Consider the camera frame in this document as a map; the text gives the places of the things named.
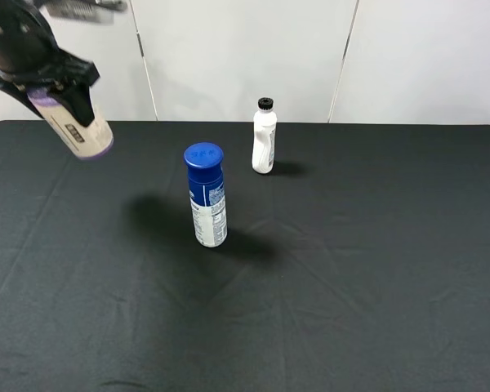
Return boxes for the black tablecloth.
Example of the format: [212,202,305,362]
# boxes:
[0,121,490,391]

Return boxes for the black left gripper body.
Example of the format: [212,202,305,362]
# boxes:
[0,1,100,89]

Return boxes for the blue capped white bottle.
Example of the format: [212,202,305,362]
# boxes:
[184,142,227,247]

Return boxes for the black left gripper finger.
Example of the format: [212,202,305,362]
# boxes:
[51,83,95,127]
[0,78,43,119]

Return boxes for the beige tube purple ends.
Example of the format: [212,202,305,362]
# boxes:
[28,88,114,160]

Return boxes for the white bottle black cap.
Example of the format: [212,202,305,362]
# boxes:
[252,97,278,174]

